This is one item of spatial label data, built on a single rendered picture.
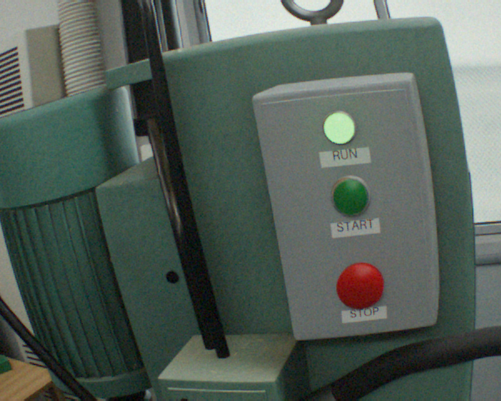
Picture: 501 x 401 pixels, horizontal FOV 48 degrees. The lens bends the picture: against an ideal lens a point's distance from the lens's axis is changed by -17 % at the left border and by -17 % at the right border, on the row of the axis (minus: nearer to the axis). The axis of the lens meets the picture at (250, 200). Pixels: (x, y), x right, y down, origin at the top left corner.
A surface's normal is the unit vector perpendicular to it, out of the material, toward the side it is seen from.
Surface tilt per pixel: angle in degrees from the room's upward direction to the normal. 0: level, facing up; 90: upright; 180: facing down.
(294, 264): 90
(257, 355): 0
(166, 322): 90
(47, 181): 90
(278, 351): 0
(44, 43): 90
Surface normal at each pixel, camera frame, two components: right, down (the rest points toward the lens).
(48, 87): 0.89, -0.06
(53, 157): 0.29, 0.17
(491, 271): -0.42, 0.28
